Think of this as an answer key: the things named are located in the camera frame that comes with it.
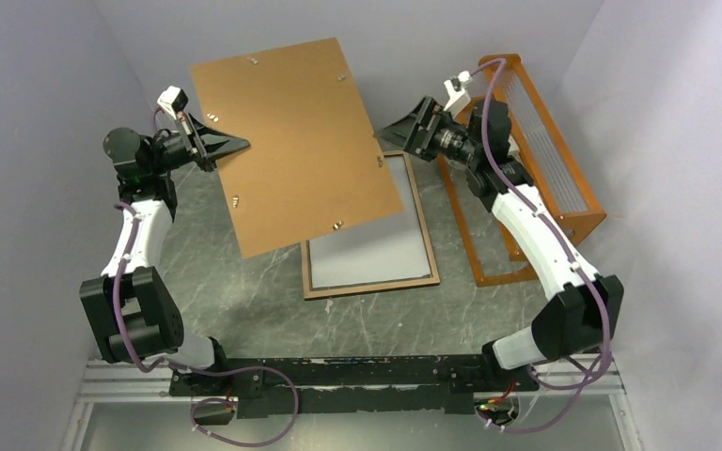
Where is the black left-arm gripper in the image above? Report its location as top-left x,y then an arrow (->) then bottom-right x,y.
149,112 -> 250,177

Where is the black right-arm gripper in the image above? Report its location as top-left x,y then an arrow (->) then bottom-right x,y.
373,96 -> 481,167

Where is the brown frame backing board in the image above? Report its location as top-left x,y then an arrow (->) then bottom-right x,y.
191,38 -> 403,257

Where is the landscape photo print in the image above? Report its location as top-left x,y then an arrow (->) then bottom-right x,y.
307,155 -> 433,289

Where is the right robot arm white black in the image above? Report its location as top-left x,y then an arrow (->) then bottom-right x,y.
377,97 -> 623,390

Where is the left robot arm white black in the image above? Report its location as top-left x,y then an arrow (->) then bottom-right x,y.
79,113 -> 250,395

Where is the orange wooden shelf rack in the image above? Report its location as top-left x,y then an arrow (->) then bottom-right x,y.
437,54 -> 606,287

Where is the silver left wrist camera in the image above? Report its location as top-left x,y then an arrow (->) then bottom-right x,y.
156,86 -> 189,117

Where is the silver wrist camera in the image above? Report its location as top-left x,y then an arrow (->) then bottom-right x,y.
156,86 -> 189,117
444,70 -> 473,119

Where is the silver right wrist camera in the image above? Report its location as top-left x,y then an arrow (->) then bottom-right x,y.
444,70 -> 473,119

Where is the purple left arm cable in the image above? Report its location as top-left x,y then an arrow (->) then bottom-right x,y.
113,202 -> 300,448

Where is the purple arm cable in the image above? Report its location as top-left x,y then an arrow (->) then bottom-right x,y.
113,202 -> 300,448
469,57 -> 615,435

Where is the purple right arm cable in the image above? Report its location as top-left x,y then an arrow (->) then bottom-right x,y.
469,57 -> 615,435

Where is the light wooden picture frame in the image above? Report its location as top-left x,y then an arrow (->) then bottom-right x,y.
300,148 -> 442,302

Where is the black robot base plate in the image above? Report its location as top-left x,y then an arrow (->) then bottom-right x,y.
169,354 -> 538,419

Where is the aluminium rail frame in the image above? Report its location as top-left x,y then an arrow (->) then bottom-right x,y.
58,348 -> 646,451

